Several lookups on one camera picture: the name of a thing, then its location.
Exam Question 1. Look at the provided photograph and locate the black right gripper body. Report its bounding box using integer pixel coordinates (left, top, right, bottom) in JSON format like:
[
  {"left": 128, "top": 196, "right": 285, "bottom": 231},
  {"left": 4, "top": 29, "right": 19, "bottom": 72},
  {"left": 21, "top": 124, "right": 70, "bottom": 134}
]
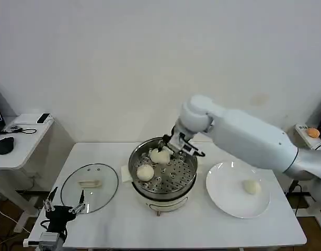
[{"left": 162, "top": 134, "right": 177, "bottom": 151}]

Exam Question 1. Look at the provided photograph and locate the white side desk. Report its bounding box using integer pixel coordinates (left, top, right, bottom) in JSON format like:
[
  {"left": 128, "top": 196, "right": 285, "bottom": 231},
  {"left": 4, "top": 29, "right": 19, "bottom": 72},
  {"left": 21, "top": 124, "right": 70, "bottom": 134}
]
[{"left": 0, "top": 112, "right": 75, "bottom": 234}]

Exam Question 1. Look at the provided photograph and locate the black computer mouse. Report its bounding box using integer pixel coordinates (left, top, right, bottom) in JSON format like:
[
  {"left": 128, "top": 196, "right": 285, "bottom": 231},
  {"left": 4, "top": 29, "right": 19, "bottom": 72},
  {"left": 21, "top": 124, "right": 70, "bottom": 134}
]
[{"left": 0, "top": 136, "right": 15, "bottom": 155}]

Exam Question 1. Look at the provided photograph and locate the white smartphone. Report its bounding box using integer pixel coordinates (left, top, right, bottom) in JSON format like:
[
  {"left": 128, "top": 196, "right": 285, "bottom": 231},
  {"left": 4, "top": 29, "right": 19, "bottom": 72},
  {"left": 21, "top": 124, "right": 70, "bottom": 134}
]
[{"left": 36, "top": 112, "right": 52, "bottom": 124}]

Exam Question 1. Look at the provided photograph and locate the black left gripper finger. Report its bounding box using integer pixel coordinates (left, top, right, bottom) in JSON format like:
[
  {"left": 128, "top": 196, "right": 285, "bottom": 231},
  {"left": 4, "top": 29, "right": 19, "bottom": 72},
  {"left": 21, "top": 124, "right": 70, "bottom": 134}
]
[
  {"left": 43, "top": 186, "right": 59, "bottom": 212},
  {"left": 68, "top": 189, "right": 87, "bottom": 214}
]

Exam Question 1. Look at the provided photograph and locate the glass lid with white handle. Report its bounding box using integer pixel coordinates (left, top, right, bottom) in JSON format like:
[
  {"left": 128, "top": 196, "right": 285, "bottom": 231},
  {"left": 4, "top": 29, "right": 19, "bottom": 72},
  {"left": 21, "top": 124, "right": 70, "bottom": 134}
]
[{"left": 60, "top": 163, "right": 120, "bottom": 215}]

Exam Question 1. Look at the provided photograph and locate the steel steamer pot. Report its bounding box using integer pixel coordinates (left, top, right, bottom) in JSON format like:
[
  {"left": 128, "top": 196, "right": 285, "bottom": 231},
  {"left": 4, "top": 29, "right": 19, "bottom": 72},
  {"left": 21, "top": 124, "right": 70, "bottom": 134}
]
[{"left": 128, "top": 136, "right": 199, "bottom": 218}]

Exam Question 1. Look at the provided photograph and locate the white floor cable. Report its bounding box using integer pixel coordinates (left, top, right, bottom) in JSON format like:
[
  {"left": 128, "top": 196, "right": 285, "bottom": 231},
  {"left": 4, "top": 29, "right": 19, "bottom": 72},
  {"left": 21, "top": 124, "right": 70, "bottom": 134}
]
[{"left": 0, "top": 206, "right": 33, "bottom": 236}]

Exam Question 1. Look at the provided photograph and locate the pale box with orange button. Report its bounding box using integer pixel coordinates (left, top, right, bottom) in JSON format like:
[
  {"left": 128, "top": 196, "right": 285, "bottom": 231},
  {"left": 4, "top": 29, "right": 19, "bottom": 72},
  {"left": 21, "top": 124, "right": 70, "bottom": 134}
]
[{"left": 293, "top": 123, "right": 321, "bottom": 150}]

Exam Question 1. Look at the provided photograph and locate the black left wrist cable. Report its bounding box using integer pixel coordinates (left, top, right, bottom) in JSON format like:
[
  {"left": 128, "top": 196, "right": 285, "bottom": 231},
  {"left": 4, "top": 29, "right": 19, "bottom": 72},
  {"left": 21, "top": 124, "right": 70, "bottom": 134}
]
[{"left": 39, "top": 219, "right": 69, "bottom": 240}]

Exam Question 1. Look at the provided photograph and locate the white steamed bun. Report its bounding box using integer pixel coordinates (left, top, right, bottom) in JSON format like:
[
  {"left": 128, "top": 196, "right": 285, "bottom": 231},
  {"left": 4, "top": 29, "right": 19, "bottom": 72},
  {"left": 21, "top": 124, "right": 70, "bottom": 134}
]
[
  {"left": 242, "top": 179, "right": 262, "bottom": 196},
  {"left": 150, "top": 149, "right": 172, "bottom": 165},
  {"left": 136, "top": 164, "right": 155, "bottom": 182}
]

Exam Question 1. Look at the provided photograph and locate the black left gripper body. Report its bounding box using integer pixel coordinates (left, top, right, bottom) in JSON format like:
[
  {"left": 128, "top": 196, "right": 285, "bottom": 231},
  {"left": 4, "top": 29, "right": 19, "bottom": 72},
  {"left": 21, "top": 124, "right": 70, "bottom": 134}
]
[{"left": 44, "top": 205, "right": 73, "bottom": 233}]

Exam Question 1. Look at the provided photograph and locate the thin black desk cable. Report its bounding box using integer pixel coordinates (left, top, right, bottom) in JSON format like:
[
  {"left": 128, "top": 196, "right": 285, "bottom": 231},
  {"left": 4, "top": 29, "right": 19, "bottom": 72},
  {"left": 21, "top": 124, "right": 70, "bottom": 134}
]
[{"left": 3, "top": 124, "right": 38, "bottom": 135}]

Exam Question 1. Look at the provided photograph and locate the white round plate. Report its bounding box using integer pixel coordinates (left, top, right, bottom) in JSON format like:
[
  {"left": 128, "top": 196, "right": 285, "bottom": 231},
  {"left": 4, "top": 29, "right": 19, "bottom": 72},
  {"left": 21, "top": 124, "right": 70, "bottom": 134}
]
[{"left": 205, "top": 162, "right": 271, "bottom": 220}]

